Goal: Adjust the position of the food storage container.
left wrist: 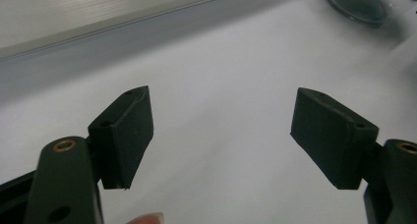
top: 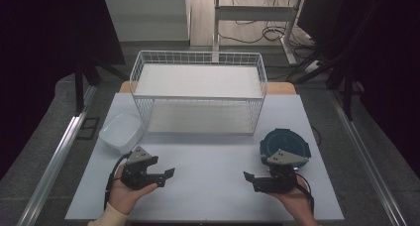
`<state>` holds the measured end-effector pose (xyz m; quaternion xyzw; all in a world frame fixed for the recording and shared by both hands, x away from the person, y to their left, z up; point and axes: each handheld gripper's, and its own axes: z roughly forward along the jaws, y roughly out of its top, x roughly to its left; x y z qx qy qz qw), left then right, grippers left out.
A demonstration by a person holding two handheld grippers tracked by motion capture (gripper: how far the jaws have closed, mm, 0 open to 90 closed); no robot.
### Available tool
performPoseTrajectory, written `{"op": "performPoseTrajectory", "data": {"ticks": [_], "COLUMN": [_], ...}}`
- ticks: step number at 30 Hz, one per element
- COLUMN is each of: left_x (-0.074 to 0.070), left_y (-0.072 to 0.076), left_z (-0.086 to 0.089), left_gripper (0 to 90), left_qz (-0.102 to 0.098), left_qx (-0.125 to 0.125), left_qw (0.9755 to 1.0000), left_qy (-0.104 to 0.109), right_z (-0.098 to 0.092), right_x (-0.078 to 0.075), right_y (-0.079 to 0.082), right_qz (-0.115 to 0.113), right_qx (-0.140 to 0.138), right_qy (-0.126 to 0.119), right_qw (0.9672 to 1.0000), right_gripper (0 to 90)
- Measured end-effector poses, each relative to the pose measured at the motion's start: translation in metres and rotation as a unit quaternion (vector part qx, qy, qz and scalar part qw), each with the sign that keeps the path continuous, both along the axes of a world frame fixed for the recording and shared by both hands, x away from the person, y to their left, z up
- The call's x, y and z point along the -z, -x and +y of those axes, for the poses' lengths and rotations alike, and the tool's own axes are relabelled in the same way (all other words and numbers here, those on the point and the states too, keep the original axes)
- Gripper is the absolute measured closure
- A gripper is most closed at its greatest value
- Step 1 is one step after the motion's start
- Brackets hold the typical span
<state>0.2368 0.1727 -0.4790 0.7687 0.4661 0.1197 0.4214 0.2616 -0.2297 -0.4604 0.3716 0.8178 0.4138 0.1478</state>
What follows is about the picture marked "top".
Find white power strip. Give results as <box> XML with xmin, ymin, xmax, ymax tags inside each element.
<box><xmin>303</xmin><ymin>59</ymin><xmax>323</xmax><ymax>74</ymax></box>

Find round container with blue lid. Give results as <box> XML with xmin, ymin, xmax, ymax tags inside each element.
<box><xmin>259</xmin><ymin>128</ymin><xmax>312</xmax><ymax>170</ymax></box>

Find white metal desk frame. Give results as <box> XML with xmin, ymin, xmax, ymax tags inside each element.
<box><xmin>211</xmin><ymin>0</ymin><xmax>306</xmax><ymax>66</ymax></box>

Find dark curtain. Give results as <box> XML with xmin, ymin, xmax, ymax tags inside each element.
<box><xmin>298</xmin><ymin>0</ymin><xmax>420</xmax><ymax>178</ymax></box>
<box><xmin>0</xmin><ymin>0</ymin><xmax>127</xmax><ymax>181</ymax></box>

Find white wire shelf rack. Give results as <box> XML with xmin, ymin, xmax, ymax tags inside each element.
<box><xmin>129</xmin><ymin>50</ymin><xmax>268</xmax><ymax>137</ymax></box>

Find black metal stand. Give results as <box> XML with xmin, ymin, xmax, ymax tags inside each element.
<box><xmin>73</xmin><ymin>58</ymin><xmax>131</xmax><ymax>117</ymax></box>
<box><xmin>325</xmin><ymin>54</ymin><xmax>365</xmax><ymax>122</ymax></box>

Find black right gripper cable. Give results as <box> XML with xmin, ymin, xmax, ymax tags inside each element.
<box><xmin>293</xmin><ymin>172</ymin><xmax>316</xmax><ymax>216</ymax></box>

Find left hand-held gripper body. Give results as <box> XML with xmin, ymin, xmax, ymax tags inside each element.
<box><xmin>119</xmin><ymin>146</ymin><xmax>159</xmax><ymax>191</ymax></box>

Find white square plastic container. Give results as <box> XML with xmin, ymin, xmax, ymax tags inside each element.
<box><xmin>98</xmin><ymin>112</ymin><xmax>147</xmax><ymax>155</ymax></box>

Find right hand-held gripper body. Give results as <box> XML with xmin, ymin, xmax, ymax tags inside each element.
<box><xmin>261</xmin><ymin>149</ymin><xmax>310</xmax><ymax>194</ymax></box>

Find thin black floor cable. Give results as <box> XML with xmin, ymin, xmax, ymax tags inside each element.
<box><xmin>311</xmin><ymin>124</ymin><xmax>323</xmax><ymax>147</ymax></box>

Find white cabinet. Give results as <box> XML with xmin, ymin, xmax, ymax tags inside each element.
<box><xmin>103</xmin><ymin>0</ymin><xmax>192</xmax><ymax>43</ymax></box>

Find black cables on floor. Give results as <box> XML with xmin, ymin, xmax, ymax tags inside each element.
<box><xmin>217</xmin><ymin>0</ymin><xmax>319</xmax><ymax>46</ymax></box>

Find person's right hand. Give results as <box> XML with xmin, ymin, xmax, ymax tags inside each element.
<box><xmin>265</xmin><ymin>176</ymin><xmax>320</xmax><ymax>226</ymax></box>

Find aluminium rail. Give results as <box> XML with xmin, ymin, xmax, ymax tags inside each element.
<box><xmin>16</xmin><ymin>85</ymin><xmax>99</xmax><ymax>226</ymax></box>
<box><xmin>328</xmin><ymin>88</ymin><xmax>409</xmax><ymax>226</ymax></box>

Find person's left hand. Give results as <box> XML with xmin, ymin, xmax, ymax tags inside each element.
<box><xmin>108</xmin><ymin>164</ymin><xmax>159</xmax><ymax>216</ymax></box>

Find wooden table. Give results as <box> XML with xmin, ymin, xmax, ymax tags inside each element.
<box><xmin>118</xmin><ymin>80</ymin><xmax>297</xmax><ymax>95</ymax></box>

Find black square floor bracket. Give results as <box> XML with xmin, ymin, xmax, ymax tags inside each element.
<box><xmin>76</xmin><ymin>116</ymin><xmax>101</xmax><ymax>141</ymax></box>

